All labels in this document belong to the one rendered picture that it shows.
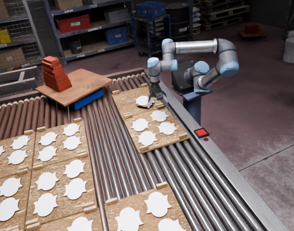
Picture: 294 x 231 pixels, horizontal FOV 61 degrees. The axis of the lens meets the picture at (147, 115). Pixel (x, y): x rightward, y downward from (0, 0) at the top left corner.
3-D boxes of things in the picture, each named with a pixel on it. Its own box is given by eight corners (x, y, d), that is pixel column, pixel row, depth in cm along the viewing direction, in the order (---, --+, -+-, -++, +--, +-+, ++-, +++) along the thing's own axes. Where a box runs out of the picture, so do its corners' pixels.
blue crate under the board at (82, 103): (84, 86, 244) (82, 77, 238) (105, 95, 225) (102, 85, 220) (57, 100, 226) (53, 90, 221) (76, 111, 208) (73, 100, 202)
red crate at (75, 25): (87, 24, 581) (84, 11, 566) (92, 27, 547) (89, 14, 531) (58, 30, 562) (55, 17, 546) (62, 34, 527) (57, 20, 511)
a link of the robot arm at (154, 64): (160, 60, 159) (146, 61, 160) (160, 76, 165) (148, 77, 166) (160, 56, 165) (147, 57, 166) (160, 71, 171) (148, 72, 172)
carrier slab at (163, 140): (165, 108, 197) (165, 107, 196) (189, 138, 164) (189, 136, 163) (122, 120, 189) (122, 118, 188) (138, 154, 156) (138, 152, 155)
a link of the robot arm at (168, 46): (237, 32, 161) (161, 36, 163) (239, 48, 159) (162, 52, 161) (231, 41, 173) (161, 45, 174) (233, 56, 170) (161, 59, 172)
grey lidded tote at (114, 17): (123, 16, 604) (121, 6, 590) (129, 19, 577) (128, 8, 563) (103, 21, 585) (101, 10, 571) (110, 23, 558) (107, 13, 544)
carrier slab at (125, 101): (148, 86, 230) (148, 85, 229) (165, 108, 197) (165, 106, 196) (111, 96, 223) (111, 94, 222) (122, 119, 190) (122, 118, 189)
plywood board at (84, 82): (81, 69, 254) (80, 68, 253) (113, 81, 223) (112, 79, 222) (35, 90, 225) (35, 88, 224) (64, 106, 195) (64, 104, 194)
